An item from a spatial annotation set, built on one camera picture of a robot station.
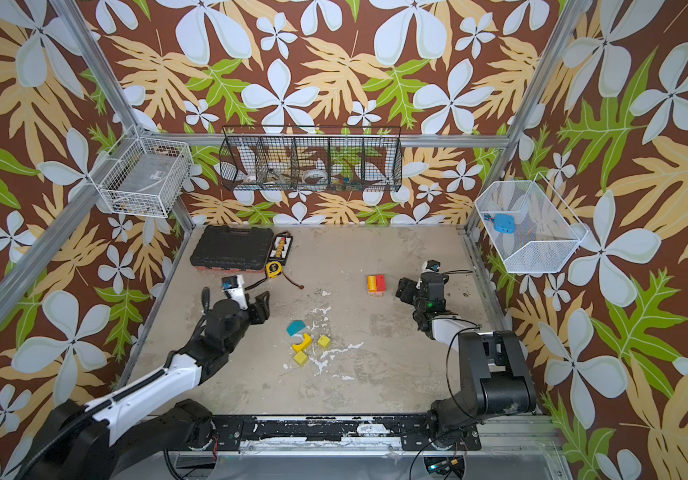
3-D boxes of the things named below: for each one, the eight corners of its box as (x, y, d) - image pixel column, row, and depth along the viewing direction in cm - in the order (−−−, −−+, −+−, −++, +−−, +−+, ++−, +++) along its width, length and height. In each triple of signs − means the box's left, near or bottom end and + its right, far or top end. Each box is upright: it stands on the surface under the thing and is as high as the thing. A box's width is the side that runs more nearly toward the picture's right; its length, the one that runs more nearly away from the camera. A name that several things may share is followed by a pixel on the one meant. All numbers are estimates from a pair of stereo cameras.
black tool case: (192, 272, 107) (186, 265, 104) (207, 233, 120) (203, 225, 116) (267, 273, 107) (264, 265, 104) (275, 233, 120) (273, 225, 116)
